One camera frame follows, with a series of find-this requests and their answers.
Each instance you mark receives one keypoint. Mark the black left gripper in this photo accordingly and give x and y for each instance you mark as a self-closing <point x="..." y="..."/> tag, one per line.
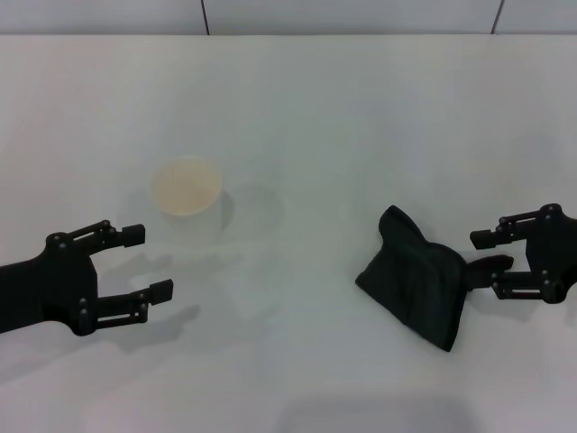
<point x="49" y="288"/>

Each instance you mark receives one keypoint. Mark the white paper cup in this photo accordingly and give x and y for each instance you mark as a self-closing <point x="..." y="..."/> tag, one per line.
<point x="189" y="212"/>

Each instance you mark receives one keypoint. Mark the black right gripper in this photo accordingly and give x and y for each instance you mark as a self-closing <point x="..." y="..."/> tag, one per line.
<point x="556" y="252"/>

